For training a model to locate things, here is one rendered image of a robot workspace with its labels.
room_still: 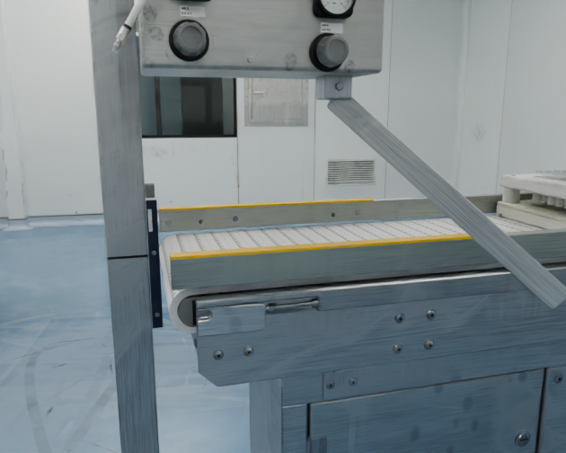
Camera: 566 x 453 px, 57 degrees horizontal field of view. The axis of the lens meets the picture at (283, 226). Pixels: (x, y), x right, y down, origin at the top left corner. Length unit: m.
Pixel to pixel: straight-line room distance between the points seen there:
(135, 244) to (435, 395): 0.47
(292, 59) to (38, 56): 5.20
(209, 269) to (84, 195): 5.11
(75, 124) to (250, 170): 1.78
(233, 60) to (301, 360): 0.32
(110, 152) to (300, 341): 0.39
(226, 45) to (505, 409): 0.61
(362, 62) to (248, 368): 0.33
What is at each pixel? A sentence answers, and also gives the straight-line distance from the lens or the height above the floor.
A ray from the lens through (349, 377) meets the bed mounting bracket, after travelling 0.67.
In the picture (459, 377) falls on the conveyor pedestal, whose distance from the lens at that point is 0.75.
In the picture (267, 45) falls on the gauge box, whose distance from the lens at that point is 0.48.
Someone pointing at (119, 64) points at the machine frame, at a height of 1.15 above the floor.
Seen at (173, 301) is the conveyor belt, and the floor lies 0.90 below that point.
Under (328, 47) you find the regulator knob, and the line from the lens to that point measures 0.48.
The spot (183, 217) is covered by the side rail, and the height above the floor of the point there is 0.93.
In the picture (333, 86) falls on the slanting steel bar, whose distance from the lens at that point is 0.54.
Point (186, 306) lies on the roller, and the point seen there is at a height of 0.89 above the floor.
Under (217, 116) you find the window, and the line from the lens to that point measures 5.56.
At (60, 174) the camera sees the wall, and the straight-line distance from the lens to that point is 5.62.
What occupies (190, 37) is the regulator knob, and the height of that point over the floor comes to 1.14.
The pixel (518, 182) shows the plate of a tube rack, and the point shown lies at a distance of 0.94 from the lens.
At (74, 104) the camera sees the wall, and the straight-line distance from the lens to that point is 5.57.
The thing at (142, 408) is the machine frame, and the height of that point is 0.62.
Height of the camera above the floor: 1.08
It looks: 12 degrees down
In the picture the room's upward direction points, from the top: straight up
